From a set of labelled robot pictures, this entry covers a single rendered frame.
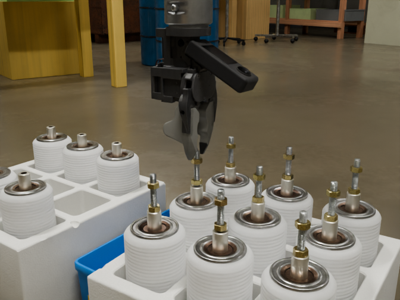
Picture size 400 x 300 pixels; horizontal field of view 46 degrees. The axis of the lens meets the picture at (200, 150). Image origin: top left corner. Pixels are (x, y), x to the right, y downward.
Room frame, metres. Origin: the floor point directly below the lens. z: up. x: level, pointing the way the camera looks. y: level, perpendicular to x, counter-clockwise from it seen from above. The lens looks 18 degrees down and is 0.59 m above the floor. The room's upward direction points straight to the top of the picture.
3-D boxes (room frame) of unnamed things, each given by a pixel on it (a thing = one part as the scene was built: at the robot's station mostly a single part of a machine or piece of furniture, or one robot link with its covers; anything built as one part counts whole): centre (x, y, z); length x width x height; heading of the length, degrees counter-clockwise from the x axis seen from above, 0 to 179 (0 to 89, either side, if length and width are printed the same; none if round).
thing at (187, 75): (0.76, 0.02, 0.49); 0.09 x 0.08 x 0.12; 59
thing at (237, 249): (0.59, -0.03, 0.25); 0.08 x 0.08 x 0.01
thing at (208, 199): (0.75, 0.01, 0.25); 0.08 x 0.08 x 0.01
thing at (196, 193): (0.75, 0.01, 0.26); 0.02 x 0.02 x 0.03
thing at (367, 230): (0.72, -0.26, 0.16); 0.10 x 0.10 x 0.18
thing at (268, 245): (0.69, -0.09, 0.16); 0.10 x 0.10 x 0.18
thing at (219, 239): (0.59, -0.03, 0.26); 0.02 x 0.02 x 0.03
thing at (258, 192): (0.69, -0.09, 0.30); 0.01 x 0.01 x 0.08
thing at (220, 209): (0.59, -0.03, 0.30); 0.01 x 0.01 x 0.08
